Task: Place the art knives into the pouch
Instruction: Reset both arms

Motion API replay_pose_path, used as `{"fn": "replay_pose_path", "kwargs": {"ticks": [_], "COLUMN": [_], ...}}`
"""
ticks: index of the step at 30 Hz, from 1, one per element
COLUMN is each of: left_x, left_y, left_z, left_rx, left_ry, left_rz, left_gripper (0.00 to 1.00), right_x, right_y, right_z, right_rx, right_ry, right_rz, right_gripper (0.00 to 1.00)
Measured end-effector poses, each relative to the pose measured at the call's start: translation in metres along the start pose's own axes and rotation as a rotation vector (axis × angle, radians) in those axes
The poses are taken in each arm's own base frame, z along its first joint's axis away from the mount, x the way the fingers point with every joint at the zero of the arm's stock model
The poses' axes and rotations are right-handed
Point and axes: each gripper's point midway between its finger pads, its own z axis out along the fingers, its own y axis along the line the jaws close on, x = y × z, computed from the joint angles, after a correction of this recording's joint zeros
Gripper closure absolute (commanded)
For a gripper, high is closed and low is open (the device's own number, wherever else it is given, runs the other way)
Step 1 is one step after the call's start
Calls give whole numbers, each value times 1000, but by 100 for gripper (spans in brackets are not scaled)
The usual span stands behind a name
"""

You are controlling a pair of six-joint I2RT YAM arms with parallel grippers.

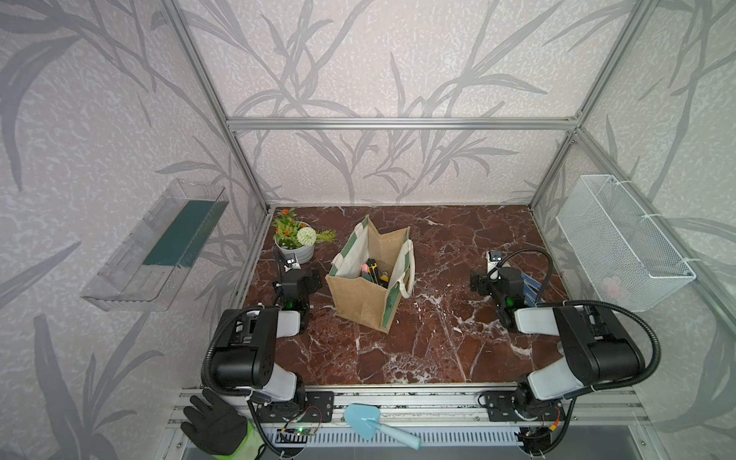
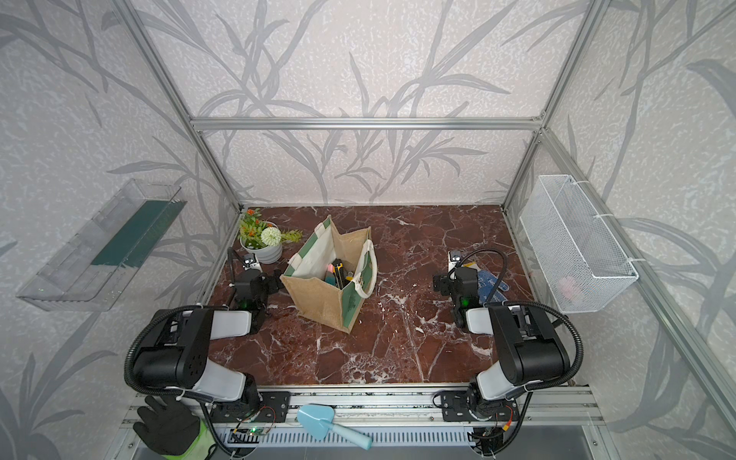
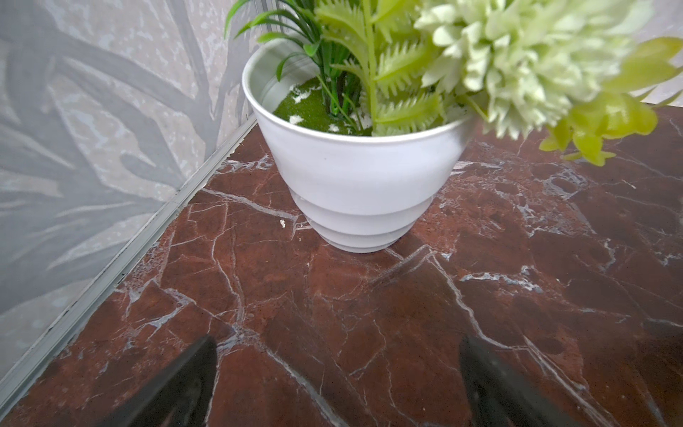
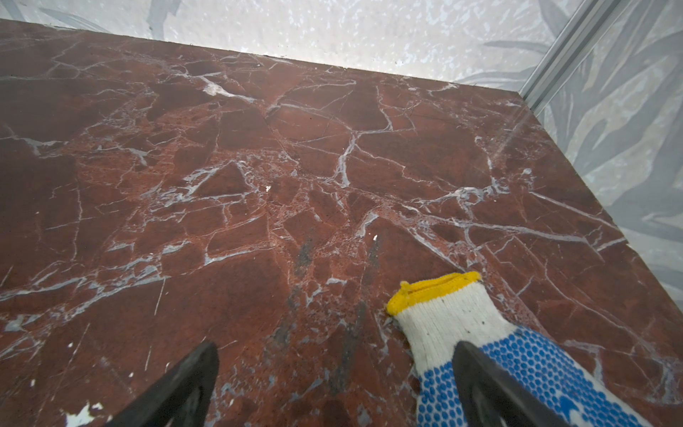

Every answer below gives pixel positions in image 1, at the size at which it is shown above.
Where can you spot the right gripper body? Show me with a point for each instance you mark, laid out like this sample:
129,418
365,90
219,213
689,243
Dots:
489,287

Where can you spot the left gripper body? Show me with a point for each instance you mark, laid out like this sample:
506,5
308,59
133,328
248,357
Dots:
309,288

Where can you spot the pink utility knife crosswise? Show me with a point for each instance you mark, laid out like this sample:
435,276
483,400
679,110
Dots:
365,274

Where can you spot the green Christmas jute pouch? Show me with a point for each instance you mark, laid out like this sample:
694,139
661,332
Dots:
363,301

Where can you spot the yellow black utility knife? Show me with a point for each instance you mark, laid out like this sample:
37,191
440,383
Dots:
374,271

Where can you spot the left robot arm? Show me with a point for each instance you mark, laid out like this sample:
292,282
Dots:
241,357

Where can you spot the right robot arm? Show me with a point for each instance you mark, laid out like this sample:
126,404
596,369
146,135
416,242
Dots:
604,346

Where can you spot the blue dotted work glove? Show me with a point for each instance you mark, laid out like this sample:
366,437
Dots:
530,290

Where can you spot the potted artificial flowers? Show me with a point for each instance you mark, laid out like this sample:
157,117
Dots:
295,239

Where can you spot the light blue garden trowel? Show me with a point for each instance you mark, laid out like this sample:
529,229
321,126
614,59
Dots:
366,421

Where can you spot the black green rubber glove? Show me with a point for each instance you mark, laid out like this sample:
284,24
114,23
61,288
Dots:
217,429

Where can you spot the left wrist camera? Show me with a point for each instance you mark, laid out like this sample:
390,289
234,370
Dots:
291,262

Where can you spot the white wire mesh basket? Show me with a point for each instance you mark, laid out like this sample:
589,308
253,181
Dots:
627,258

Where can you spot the clear plastic wall bin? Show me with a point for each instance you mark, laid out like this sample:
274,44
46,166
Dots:
149,269

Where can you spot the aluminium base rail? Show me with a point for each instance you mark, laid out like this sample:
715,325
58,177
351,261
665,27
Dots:
461,405

